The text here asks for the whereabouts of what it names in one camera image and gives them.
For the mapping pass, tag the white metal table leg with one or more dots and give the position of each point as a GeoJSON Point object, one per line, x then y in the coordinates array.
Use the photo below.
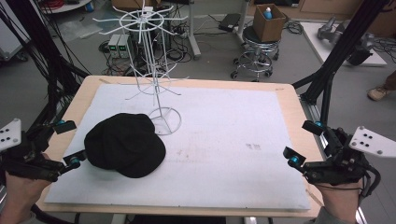
{"type": "Point", "coordinates": [243, 21]}

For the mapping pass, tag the person's right hand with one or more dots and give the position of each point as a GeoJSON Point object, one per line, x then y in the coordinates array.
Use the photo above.
{"type": "Point", "coordinates": [341, 199]}

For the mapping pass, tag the grey machine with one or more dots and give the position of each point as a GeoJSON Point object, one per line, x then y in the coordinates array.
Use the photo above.
{"type": "Point", "coordinates": [328, 31]}

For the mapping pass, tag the grey power supply unit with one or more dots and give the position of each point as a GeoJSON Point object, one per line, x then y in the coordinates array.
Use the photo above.
{"type": "Point", "coordinates": [113, 46]}
{"type": "Point", "coordinates": [124, 46]}

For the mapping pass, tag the silver aluminium rail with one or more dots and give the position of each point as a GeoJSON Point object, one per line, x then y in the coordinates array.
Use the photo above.
{"type": "Point", "coordinates": [313, 109]}

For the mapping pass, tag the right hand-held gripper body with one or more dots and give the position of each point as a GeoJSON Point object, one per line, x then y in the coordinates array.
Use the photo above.
{"type": "Point", "coordinates": [339, 168]}

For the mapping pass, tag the chrome rolling stool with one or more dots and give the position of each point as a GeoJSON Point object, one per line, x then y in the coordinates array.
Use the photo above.
{"type": "Point", "coordinates": [256, 59]}

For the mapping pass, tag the blue can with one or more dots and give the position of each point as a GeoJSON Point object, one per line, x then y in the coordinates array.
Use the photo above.
{"type": "Point", "coordinates": [89, 6]}

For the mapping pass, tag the grey metal table leg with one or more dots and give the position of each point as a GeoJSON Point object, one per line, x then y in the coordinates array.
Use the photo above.
{"type": "Point", "coordinates": [193, 34]}

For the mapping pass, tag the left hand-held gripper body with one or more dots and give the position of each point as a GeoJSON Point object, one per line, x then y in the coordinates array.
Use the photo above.
{"type": "Point", "coordinates": [28, 161]}

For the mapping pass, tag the wooden table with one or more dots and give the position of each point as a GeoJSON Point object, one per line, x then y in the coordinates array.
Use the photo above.
{"type": "Point", "coordinates": [295, 124]}

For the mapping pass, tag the blue bottle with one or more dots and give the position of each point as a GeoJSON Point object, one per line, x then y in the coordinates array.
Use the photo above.
{"type": "Point", "coordinates": [267, 14]}

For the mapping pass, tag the white platform board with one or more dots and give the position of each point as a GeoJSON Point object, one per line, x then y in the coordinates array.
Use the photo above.
{"type": "Point", "coordinates": [314, 40]}

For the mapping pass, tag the black cap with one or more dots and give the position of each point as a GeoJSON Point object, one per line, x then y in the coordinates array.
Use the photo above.
{"type": "Point", "coordinates": [124, 146]}

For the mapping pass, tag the brown cardboard box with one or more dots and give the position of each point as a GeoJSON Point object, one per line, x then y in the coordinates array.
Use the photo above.
{"type": "Point", "coordinates": [268, 29]}

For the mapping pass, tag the black flat box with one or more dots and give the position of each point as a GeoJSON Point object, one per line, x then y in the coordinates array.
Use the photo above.
{"type": "Point", "coordinates": [229, 22]}

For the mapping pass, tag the white foam mat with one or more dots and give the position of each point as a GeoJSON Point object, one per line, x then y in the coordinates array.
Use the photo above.
{"type": "Point", "coordinates": [218, 140]}

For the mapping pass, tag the white round table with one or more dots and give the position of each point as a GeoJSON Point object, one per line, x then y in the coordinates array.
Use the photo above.
{"type": "Point", "coordinates": [67, 6]}

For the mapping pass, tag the person's left hand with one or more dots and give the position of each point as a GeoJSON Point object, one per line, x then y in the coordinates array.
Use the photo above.
{"type": "Point", "coordinates": [21, 193]}

